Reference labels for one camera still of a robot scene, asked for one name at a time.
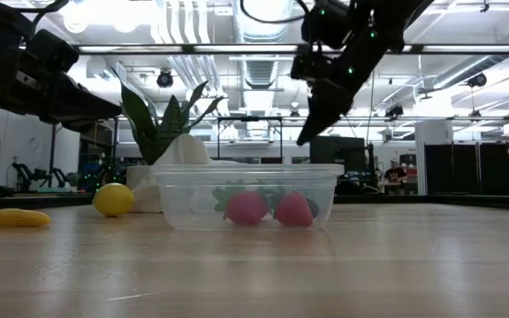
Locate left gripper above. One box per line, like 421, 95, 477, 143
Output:
0, 48, 123, 133

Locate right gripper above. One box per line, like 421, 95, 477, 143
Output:
297, 42, 373, 146

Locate red toy strawberry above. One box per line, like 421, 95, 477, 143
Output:
274, 189, 315, 229
212, 178, 270, 226

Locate yellow toy banana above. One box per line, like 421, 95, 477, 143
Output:
0, 208, 51, 228

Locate clear plastic tupperware container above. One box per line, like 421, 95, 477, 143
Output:
151, 163, 346, 232

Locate black ceiling spotlight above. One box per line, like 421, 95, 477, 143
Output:
384, 103, 406, 120

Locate yellow toy lemon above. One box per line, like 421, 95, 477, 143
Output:
92, 182, 135, 218

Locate person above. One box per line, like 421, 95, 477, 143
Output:
382, 159, 410, 195

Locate white crumpled cloth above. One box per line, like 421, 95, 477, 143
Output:
131, 133, 238, 214

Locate black overhead light bar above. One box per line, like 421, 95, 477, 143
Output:
71, 42, 509, 56

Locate black partition panels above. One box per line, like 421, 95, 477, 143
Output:
424, 141, 509, 197

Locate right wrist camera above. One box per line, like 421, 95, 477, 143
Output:
290, 53, 329, 83

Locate black background rig frame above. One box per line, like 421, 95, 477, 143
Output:
216, 116, 285, 165

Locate silver ventilation duct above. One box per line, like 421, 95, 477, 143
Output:
231, 0, 294, 89

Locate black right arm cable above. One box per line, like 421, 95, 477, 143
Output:
239, 0, 311, 26

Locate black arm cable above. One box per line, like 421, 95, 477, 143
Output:
13, 0, 71, 15
239, 0, 311, 26

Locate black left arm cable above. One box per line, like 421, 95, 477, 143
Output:
13, 0, 71, 15

